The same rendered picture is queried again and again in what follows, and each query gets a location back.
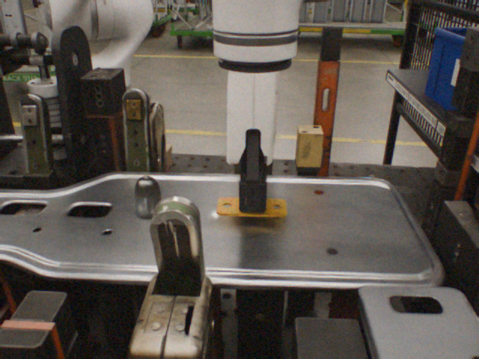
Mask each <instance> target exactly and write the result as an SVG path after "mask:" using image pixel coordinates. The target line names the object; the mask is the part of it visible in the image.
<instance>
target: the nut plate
mask: <svg viewBox="0 0 479 359"><path fill-rule="evenodd" d="M224 205H230V206H229V207H225V206H224ZM274 206H279V207H280V208H278V209H275V208H274ZM217 215H227V216H254V217H279V218H283V217H286V216H287V205H286V200H284V199H269V198H267V199H266V211H265V212H241V211H240V210H239V198H238V197H221V198H219V202H218V206H217Z"/></svg>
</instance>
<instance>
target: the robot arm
mask: <svg viewBox="0 0 479 359"><path fill-rule="evenodd" d="M322 1H332V0H213V29H214V30H213V36H214V55H215V56H216V57H218V58H219V66H220V67H221V68H223V69H226V70H228V91H227V163H228V164H229V165H232V164H238V163H239V160H241V161H240V163H241V170H240V181H239V210H240V211H241V212H265V211H266V171H265V167H266V165H269V164H270V163H272V160H273V153H274V146H275V133H276V126H277V116H278V89H279V72H280V70H285V69H287V68H288V67H290V66H291V58H294V57H295V56H296V55H297V42H298V29H299V10H300V7H301V5H302V3H309V2H322ZM43 12H44V17H45V20H46V25H47V26H48V27H49V29H50V30H51V32H52V33H53V32H54V31H55V30H56V29H59V28H63V27H66V26H69V25H73V26H79V27H80V28H81V29H82V30H83V31H84V33H85V35H86V37H87V39H88V40H101V39H111V41H110V43H109V45H107V47H106V48H104V50H103V51H101V52H99V53H98V55H95V56H93V57H91V61H92V67H93V69H94V68H97V67H101V68H123V70H124V76H125V83H126V91H128V90H131V89H132V83H131V63H132V58H133V56H134V54H135V52H136V50H137V49H138V47H139V46H140V45H141V43H142V41H143V40H144V38H145V36H147V34H148V32H149V30H150V28H151V26H152V23H153V5H152V2H151V0H44V1H43ZM240 158H241V159H240Z"/></svg>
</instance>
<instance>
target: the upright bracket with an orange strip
mask: <svg viewBox="0 0 479 359"><path fill-rule="evenodd" d="M343 31H344V28H342V27H341V28H336V27H328V28H325V27H323V29H322V35H321V44H320V60H318V68H317V85H316V95H315V103H314V121H313V125H320V126H321V128H322V131H323V154H322V161H321V163H320V172H319V173H317V177H328V176H329V166H330V158H331V151H332V138H333V130H334V123H335V109H336V102H337V95H338V82H339V75H340V68H341V61H340V59H341V46H342V38H343ZM326 88H328V89H329V92H328V100H327V106H326V107H325V108H323V95H324V90H325V89H326ZM315 293H316V292H305V302H304V310H313V307H314V301H315Z"/></svg>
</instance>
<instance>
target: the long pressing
mask: <svg viewBox="0 0 479 359"><path fill-rule="evenodd" d="M144 176H149V177H153V178H154V179H155V180H156V181H157V183H158V185H159V187H160V189H161V196H162V200H163V199H165V198H167V197H183V198H186V199H187V200H190V201H192V202H193V203H194V204H195V205H196V206H197V207H198V209H199V211H200V214H201V229H202V238H203V246H204V264H205V273H206V276H208V278H209V279H210V280H211V282H212V288H220V289H261V290H282V291H303V292H345V293H359V288H360V287H361V286H364V285H389V286H430V287H435V286H443V284H444V282H445V278H446V274H445V269H444V266H443V265H442V262H441V260H440V259H439V257H438V255H437V254H436V252H435V250H434V249H433V246H432V245H431V244H430V241H429V240H427V237H426V236H425V234H424V231H423V230H422V229H421V227H420V225H419V223H418V222H417V220H416V218H415V216H414V215H413V212H412V210H411V209H410V207H409V205H408V203H407V202H406V200H405V198H404V197H403V195H402V194H401V193H400V191H399V190H398V189H397V188H396V187H395V186H394V185H393V184H391V183H390V182H389V181H387V180H384V179H378V178H371V177H313V176H281V175H266V198H269V199H284V200H286V205H287V216H286V217H283V218H273V217H248V216H227V215H217V206H218V202H219V198H221V197H239V181H240V174H185V173H153V172H113V173H108V174H103V175H101V176H98V177H94V178H92V179H88V180H85V181H82V182H78V183H76V184H73V185H69V186H66V187H63V188H56V189H49V190H34V189H6V188H0V211H1V210H2V209H3V208H4V207H6V206H8V205H11V204H42V205H46V207H45V208H44V209H43V210H42V212H40V213H38V214H36V215H6V214H0V263H3V264H7V265H9V266H13V267H15V268H17V269H20V270H22V271H23V272H25V273H27V274H30V275H32V276H35V277H38V278H40V279H43V280H49V281H55V282H74V283H94V284H114V285H136V286H149V283H150V280H151V278H153V277H154V276H155V275H156V274H157V273H159V272H158V268H157V264H156V257H155V256H154V252H153V243H152V241H151V237H150V223H151V220H152V218H148V219H146V218H139V217H138V216H137V209H136V208H135V198H134V188H135V183H136V181H138V180H139V179H140V178H141V177H144ZM317 191H320V192H322V194H316V193H315V192H317ZM76 206H108V207H109V208H110V210H109V211H108V214H107V215H106V216H103V217H101V218H84V217H69V216H68V214H69V213H70V211H71V209H72V208H74V207H76ZM37 228H40V229H41V230H40V231H38V232H33V230H34V229H37ZM107 230H110V231H112V232H111V233H109V234H108V235H105V234H104V232H105V231H107ZM329 250H336V252H338V254H336V255H331V254H329V253H328V251H329Z"/></svg>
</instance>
